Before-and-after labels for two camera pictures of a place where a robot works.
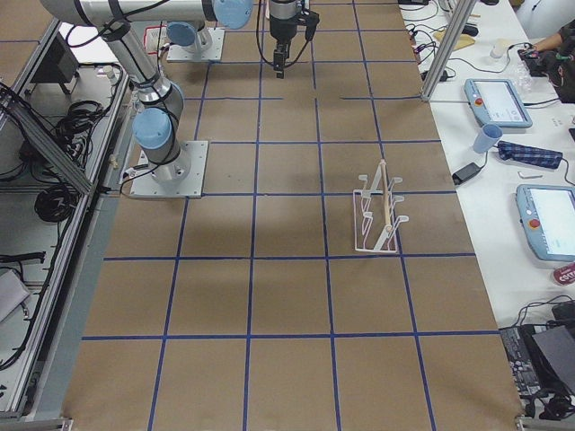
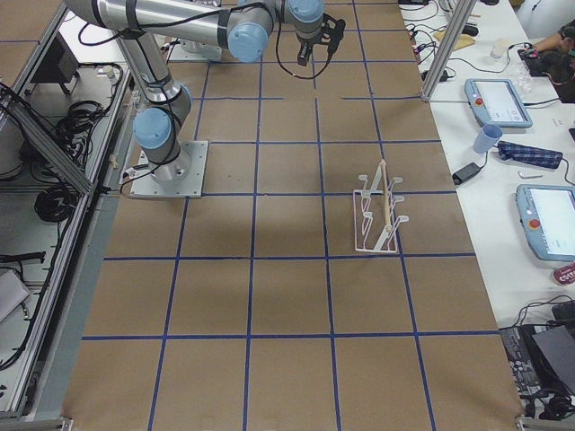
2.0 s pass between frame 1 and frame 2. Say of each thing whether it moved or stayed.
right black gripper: moved
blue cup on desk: stayed
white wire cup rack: stayed
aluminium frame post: stayed
